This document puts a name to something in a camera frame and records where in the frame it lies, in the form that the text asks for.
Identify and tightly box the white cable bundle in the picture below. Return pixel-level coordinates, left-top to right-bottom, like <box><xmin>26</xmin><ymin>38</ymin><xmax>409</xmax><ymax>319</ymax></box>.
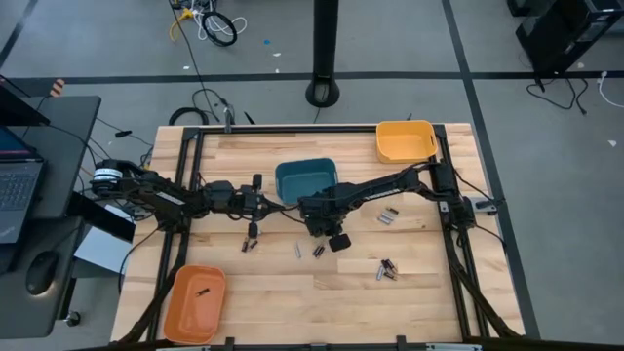
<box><xmin>191</xmin><ymin>0</ymin><xmax>249</xmax><ymax>42</ymax></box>

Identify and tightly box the black flat panel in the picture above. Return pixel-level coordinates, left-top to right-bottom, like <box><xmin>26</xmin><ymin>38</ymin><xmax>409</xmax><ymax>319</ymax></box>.
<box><xmin>66</xmin><ymin>191</ymin><xmax>137</xmax><ymax>244</ymax></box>

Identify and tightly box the white flat box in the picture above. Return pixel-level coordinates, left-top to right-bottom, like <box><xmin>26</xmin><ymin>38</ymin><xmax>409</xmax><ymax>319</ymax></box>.
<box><xmin>72</xmin><ymin>226</ymin><xmax>137</xmax><ymax>275</ymax></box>

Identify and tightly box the black cable coil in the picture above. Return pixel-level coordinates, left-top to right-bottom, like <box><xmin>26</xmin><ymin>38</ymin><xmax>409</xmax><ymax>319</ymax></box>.
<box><xmin>201</xmin><ymin>10</ymin><xmax>239</xmax><ymax>49</ymax></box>

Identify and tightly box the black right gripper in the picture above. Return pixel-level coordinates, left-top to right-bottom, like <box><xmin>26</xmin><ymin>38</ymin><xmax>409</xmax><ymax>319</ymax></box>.
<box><xmin>297</xmin><ymin>183</ymin><xmax>352</xmax><ymax>254</ymax></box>

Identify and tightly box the black stand pole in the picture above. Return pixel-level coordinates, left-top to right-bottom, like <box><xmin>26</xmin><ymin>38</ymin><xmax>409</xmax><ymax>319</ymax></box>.
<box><xmin>304</xmin><ymin>0</ymin><xmax>341</xmax><ymax>109</ymax></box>

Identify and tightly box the black floor cable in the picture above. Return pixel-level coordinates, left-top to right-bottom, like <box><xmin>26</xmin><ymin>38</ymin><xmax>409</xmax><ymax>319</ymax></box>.
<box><xmin>525</xmin><ymin>76</ymin><xmax>590</xmax><ymax>117</ymax></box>

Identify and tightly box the black side desk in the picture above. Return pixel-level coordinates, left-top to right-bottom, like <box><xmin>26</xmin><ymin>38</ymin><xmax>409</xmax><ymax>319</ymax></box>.
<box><xmin>0</xmin><ymin>95</ymin><xmax>102</xmax><ymax>340</ymax></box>

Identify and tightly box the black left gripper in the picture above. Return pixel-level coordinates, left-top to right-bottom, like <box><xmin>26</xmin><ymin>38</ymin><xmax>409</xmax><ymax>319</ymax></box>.
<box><xmin>228</xmin><ymin>174</ymin><xmax>287</xmax><ymax>240</ymax></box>

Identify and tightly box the black computer mouse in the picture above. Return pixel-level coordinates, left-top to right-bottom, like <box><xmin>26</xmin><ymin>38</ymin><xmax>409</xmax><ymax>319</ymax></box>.
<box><xmin>24</xmin><ymin>250</ymin><xmax>60</xmax><ymax>296</ymax></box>

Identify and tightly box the black equipment rack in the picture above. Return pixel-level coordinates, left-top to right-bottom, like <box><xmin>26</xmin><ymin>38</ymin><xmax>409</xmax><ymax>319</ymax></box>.
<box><xmin>506</xmin><ymin>0</ymin><xmax>624</xmax><ymax>77</ymax></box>

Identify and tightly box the open grey laptop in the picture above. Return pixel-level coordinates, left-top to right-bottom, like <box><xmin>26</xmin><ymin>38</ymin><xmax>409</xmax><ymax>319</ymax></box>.
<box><xmin>0</xmin><ymin>125</ymin><xmax>46</xmax><ymax>245</ymax></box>

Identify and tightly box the yellow cable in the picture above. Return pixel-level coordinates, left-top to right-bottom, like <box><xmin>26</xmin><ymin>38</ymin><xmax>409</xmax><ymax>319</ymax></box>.
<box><xmin>169</xmin><ymin>7</ymin><xmax>194</xmax><ymax>43</ymax></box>

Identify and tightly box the black hose loop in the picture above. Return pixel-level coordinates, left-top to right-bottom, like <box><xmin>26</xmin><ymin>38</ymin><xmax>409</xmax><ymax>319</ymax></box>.
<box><xmin>168</xmin><ymin>105</ymin><xmax>212</xmax><ymax>127</ymax></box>

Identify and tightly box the yellow plastic bin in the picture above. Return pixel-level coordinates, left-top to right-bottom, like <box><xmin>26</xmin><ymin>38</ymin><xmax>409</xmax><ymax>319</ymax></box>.
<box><xmin>374</xmin><ymin>119</ymin><xmax>439</xmax><ymax>165</ymax></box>

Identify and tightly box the black aluminium table frame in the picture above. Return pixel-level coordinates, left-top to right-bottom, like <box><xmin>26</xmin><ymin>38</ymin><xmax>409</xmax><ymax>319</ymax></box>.
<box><xmin>116</xmin><ymin>124</ymin><xmax>526</xmax><ymax>351</ymax></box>

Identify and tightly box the teal plastic bin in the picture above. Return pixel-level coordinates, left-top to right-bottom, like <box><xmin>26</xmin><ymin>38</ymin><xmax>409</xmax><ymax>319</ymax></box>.
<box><xmin>274</xmin><ymin>157</ymin><xmax>339</xmax><ymax>205</ymax></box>

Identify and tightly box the black angled screen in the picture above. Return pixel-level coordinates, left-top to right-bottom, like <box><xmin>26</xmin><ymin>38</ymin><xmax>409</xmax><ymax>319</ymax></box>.
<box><xmin>0</xmin><ymin>75</ymin><xmax>52</xmax><ymax>128</ymax></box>

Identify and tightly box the orange plastic bin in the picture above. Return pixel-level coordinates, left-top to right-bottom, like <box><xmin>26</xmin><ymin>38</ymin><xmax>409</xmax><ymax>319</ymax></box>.
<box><xmin>163</xmin><ymin>264</ymin><xmax>228</xmax><ymax>345</ymax></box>

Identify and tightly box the white cable with plug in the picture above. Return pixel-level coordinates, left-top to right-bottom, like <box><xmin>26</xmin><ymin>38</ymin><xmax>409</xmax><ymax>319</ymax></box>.
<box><xmin>597</xmin><ymin>70</ymin><xmax>624</xmax><ymax>109</ymax></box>

